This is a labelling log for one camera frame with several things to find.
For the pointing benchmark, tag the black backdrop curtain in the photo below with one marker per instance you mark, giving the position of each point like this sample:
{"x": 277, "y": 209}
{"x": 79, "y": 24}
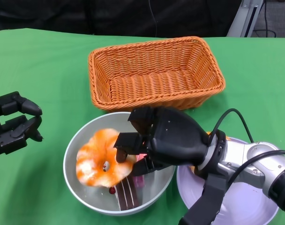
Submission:
{"x": 62, "y": 14}

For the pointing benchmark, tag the lavender plate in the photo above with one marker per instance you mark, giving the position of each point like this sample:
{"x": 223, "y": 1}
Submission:
{"x": 238, "y": 206}

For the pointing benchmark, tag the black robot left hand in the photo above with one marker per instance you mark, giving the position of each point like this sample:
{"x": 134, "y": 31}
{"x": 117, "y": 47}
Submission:
{"x": 11, "y": 138}

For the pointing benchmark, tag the round orange bread bun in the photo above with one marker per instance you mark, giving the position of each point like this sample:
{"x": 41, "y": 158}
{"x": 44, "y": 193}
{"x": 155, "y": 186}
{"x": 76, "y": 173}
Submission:
{"x": 192, "y": 169}

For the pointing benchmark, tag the small pink cake slice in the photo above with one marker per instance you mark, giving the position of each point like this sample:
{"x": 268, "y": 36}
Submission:
{"x": 139, "y": 181}

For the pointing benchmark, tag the grey metal frame leg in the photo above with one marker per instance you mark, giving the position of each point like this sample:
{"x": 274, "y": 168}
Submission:
{"x": 243, "y": 21}

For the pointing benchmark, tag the chocolate layered cake slice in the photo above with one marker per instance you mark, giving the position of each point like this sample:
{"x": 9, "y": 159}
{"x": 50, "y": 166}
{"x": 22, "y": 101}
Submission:
{"x": 126, "y": 194}

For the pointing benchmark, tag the grey ceramic bowl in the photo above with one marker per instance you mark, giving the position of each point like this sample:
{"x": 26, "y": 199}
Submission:
{"x": 74, "y": 182}

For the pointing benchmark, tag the orange wicker basket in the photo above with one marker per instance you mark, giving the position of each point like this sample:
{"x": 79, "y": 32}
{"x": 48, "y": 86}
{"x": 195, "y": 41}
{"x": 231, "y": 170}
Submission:
{"x": 152, "y": 89}

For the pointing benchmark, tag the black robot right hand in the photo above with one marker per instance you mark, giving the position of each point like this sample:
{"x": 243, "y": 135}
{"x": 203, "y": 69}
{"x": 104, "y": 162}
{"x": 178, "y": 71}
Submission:
{"x": 175, "y": 138}

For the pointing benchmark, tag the green tablecloth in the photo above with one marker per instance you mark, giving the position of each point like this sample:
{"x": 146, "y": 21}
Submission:
{"x": 39, "y": 70}

